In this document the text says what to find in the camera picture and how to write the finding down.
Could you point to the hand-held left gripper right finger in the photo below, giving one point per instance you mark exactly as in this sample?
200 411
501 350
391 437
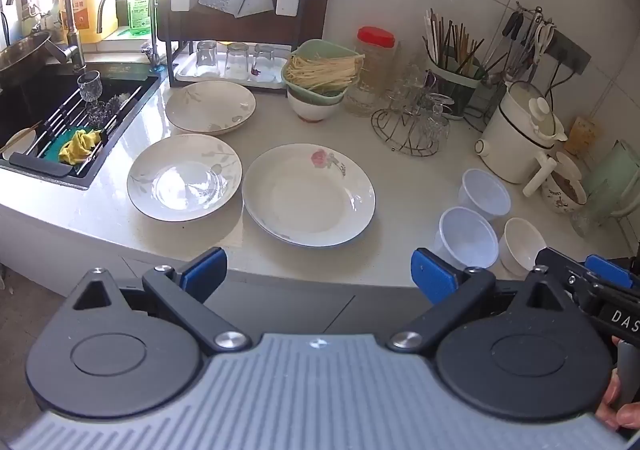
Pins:
432 277

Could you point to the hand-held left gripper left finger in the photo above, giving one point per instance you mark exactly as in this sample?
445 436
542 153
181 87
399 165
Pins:
202 275

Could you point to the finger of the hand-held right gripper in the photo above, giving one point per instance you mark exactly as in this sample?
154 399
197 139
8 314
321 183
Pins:
607 270
555 262

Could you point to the white ceramic bowl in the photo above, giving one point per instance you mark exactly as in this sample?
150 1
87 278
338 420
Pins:
520 245

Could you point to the clear plastic bowl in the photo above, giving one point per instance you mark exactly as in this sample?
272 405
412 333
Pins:
482 192
467 235

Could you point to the dark rim leaf print plate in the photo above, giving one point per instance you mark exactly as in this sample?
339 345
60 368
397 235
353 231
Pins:
185 180

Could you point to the pink flower print plate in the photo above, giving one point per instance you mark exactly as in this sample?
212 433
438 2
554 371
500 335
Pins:
305 200

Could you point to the brown rim leaf print plate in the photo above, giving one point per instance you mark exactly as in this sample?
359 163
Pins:
210 105

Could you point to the person's right hand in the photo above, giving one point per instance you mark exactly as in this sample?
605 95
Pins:
625 417

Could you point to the clear glass tumbler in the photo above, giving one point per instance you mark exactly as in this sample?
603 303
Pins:
582 222

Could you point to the floral print mug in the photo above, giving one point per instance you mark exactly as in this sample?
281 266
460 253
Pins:
562 195

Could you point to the green kettle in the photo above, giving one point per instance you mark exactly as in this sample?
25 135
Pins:
615 170

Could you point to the yellow packet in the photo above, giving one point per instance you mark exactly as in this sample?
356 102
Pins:
582 135

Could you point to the white electric pot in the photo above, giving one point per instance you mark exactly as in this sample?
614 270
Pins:
510 140

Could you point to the yellow cloth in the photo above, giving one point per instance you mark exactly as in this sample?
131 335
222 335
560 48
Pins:
80 145

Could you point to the crystal wine glass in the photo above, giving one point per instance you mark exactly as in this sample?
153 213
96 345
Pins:
90 87
102 114

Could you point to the green white chopstick holder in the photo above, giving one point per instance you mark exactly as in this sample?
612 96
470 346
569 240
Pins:
450 85

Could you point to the white bowl with red foot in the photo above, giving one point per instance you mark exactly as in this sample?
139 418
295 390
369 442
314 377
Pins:
312 110

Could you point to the black sink drain rack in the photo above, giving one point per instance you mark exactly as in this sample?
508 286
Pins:
37 164

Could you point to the white drip tray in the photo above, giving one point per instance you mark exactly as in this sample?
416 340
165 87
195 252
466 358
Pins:
187 72

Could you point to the black dish rack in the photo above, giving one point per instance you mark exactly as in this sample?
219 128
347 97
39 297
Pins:
171 65

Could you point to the clear drinking glass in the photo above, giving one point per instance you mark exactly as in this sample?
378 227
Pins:
264 62
207 57
237 60

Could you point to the small white bowl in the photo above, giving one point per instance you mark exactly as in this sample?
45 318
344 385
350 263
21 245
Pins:
20 142

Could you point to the dry noodles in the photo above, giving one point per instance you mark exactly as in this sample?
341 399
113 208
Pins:
325 72

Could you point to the black kitchen sink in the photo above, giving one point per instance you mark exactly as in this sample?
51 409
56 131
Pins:
40 95

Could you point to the red lid plastic jar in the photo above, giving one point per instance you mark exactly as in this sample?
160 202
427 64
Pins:
375 37

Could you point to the green colander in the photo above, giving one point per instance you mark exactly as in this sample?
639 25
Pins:
310 50

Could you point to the small steel faucet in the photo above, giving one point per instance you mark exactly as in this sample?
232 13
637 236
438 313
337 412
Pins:
150 25

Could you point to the green detergent bottle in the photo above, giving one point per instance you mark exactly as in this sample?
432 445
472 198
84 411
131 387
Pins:
140 12

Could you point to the metal pot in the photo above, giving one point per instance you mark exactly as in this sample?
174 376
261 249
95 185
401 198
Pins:
20 55

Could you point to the tall steel faucet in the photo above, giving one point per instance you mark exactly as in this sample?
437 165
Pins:
70 20

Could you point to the yellow oil bottle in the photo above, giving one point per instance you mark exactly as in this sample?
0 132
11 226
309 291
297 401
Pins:
87 5

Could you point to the dark wall socket strip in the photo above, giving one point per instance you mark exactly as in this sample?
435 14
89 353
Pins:
572 52

